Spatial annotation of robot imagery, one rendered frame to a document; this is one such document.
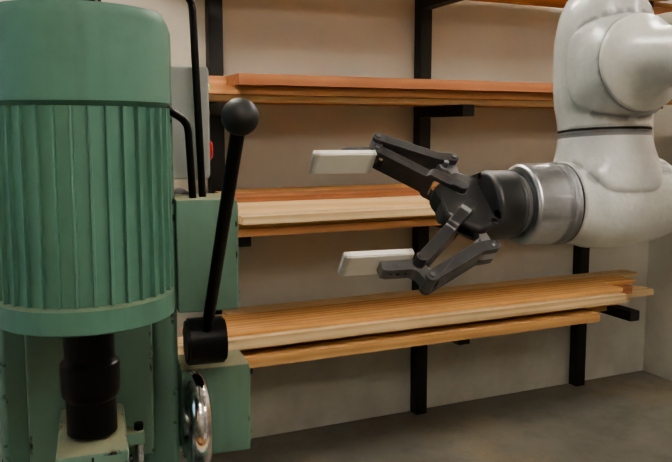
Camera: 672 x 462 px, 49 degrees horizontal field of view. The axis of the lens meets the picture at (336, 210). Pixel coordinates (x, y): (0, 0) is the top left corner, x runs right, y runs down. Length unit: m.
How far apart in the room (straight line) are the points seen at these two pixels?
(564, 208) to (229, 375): 0.49
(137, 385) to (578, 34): 0.64
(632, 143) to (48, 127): 0.59
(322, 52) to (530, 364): 2.00
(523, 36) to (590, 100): 3.10
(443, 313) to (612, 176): 2.41
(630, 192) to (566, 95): 0.13
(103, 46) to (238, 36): 2.54
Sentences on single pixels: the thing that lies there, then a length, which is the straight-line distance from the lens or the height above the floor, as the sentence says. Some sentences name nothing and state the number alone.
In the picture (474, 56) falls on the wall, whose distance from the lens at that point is 3.74.
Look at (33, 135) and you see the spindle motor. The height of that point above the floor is 1.38.
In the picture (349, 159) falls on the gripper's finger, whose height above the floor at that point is 1.36.
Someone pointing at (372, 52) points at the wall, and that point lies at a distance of 3.46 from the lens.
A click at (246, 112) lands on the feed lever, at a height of 1.41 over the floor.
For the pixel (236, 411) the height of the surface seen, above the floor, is 1.02.
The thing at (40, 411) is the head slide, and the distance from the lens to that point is 0.93.
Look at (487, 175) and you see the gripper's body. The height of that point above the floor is 1.34.
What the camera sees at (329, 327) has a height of 0.61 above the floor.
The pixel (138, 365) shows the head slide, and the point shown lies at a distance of 0.92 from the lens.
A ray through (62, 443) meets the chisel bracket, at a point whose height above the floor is 1.07.
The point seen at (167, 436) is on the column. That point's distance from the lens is 1.05.
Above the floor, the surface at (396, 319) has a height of 0.61.
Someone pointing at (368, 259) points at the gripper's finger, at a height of 1.27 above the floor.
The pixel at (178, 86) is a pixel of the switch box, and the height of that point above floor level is 1.45.
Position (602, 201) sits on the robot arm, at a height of 1.31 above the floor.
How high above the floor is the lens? 1.39
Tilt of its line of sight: 6 degrees down
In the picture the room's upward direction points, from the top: straight up
